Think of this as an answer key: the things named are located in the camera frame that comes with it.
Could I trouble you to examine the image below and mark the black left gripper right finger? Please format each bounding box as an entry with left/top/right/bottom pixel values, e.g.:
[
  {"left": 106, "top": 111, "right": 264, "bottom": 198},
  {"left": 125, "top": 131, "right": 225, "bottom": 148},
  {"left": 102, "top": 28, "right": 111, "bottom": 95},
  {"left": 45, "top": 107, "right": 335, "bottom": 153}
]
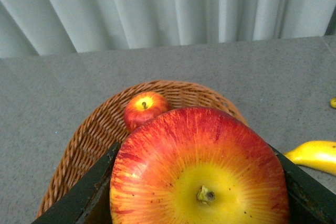
[{"left": 271, "top": 147, "right": 335, "bottom": 224}]

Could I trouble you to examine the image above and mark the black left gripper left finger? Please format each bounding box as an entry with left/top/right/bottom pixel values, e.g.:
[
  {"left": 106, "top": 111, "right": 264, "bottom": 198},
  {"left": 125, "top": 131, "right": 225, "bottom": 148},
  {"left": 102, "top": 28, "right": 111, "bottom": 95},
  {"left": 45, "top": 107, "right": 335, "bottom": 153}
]
[{"left": 33, "top": 143, "right": 120, "bottom": 224}]

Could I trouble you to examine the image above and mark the red yellow apple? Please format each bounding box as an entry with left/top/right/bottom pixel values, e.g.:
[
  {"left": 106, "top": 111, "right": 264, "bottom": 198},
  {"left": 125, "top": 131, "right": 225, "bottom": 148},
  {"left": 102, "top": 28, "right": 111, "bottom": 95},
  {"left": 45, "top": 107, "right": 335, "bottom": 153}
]
[{"left": 110, "top": 107, "right": 290, "bottom": 223}]

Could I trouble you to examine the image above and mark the yellow banana left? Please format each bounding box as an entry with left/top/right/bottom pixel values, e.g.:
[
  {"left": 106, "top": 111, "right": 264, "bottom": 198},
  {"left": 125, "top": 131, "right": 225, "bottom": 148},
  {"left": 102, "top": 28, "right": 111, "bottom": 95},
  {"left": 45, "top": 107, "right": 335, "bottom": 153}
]
[{"left": 284, "top": 140, "right": 335, "bottom": 176}]

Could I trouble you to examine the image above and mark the brown wicker basket left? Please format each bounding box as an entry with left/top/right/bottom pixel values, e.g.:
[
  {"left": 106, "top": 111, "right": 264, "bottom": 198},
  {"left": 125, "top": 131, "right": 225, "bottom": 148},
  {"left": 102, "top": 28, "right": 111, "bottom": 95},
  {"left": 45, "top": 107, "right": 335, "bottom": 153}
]
[{"left": 37, "top": 80, "right": 247, "bottom": 217}]

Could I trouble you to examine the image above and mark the yellow banana behind apple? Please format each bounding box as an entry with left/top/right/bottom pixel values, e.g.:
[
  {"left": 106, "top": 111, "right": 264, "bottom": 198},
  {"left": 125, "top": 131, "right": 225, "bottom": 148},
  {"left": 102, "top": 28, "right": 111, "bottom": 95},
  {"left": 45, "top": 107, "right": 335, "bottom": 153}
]
[{"left": 329, "top": 97, "right": 336, "bottom": 109}]

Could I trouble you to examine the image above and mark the small red apple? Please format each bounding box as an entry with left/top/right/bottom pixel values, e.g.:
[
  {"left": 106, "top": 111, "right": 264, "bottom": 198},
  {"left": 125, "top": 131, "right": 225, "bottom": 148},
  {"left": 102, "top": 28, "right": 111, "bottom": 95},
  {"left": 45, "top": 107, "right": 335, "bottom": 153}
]
[{"left": 124, "top": 91, "right": 171, "bottom": 133}]

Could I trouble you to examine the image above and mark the pale pleated curtain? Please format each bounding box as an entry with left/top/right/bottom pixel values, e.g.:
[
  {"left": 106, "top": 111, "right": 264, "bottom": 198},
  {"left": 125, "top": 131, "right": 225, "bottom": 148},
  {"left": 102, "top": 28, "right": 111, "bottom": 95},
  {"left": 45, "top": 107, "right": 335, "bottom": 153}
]
[{"left": 1, "top": 0, "right": 335, "bottom": 58}]

